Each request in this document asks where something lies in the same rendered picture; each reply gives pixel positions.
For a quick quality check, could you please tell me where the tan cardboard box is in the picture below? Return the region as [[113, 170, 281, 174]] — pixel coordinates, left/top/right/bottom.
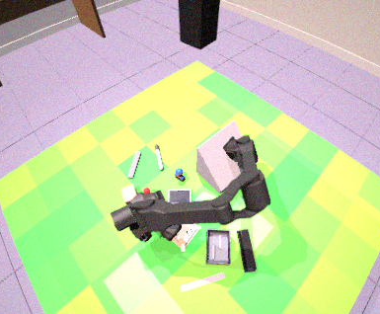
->
[[121, 185, 138, 204]]

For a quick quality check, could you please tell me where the white inspection card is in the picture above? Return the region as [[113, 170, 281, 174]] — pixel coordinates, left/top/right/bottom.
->
[[172, 224, 201, 252]]

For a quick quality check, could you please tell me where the white flat bar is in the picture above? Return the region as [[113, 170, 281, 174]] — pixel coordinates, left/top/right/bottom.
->
[[180, 272, 225, 292]]

